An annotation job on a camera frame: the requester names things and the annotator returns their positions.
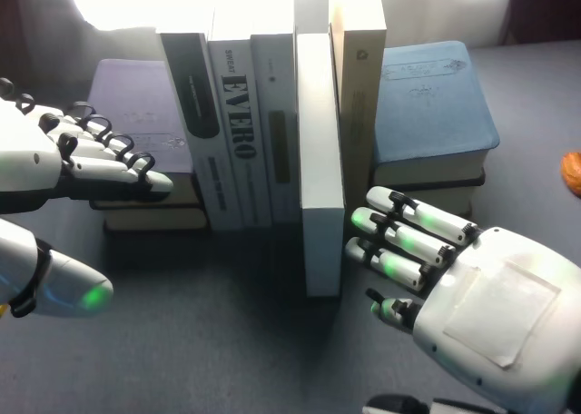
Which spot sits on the white book gold label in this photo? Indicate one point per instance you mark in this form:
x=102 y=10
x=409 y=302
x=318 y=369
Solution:
x=277 y=91

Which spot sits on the beige paperback book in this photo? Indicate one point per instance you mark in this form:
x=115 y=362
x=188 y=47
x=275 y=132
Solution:
x=363 y=114

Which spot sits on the blue hardcover book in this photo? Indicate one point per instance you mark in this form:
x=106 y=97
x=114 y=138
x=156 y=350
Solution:
x=431 y=114

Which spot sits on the black book with cream pages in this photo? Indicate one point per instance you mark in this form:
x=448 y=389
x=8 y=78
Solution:
x=154 y=219
x=449 y=196

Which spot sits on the black book CENTURY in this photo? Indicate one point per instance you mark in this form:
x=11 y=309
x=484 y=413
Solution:
x=320 y=160

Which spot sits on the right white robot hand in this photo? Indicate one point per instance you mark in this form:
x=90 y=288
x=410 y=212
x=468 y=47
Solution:
x=499 y=305

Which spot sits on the purple hardcover book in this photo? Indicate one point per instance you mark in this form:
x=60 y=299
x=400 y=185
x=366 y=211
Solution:
x=136 y=91

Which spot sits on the orange-brown round object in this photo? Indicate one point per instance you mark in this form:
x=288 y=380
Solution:
x=573 y=171

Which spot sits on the white book SWEAT EVERO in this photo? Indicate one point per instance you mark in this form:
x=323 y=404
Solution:
x=236 y=178

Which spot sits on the grey table cloth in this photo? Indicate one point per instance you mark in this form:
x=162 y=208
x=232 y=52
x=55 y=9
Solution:
x=204 y=341

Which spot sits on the dark curtain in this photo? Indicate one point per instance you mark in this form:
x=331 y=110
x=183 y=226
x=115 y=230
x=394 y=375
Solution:
x=27 y=23
x=544 y=1

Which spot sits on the white book dark green spine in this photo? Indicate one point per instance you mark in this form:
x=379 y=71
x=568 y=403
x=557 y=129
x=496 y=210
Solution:
x=204 y=169

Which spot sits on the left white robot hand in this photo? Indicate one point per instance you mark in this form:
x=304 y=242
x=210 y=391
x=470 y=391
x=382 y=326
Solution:
x=27 y=160

